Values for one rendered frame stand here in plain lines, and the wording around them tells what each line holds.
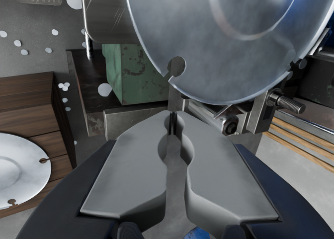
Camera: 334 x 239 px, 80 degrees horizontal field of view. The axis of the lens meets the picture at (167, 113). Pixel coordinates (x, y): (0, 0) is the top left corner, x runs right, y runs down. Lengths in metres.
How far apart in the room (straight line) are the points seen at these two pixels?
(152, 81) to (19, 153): 0.52
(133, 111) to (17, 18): 0.70
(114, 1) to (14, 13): 0.81
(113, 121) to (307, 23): 0.33
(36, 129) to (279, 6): 0.66
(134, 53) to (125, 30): 0.15
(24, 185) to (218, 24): 0.76
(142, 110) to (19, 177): 0.53
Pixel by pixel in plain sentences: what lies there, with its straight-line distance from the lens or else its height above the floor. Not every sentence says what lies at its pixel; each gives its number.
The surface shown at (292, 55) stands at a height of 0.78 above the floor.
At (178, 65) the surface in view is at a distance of 0.35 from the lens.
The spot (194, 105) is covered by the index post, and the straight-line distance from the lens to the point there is 0.33.
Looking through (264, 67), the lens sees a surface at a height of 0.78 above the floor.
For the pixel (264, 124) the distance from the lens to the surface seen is 0.42.
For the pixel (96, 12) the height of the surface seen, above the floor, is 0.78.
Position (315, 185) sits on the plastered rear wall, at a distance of 1.84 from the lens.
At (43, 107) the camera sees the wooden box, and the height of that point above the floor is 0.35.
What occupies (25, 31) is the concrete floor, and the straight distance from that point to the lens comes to 0.98.
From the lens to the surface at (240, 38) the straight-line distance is 0.26.
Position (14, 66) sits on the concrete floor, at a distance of 1.02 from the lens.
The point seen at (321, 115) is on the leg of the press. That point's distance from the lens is 0.62.
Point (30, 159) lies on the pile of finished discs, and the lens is 0.77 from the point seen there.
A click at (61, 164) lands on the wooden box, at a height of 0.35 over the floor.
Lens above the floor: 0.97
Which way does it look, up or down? 52 degrees down
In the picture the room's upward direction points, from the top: 136 degrees clockwise
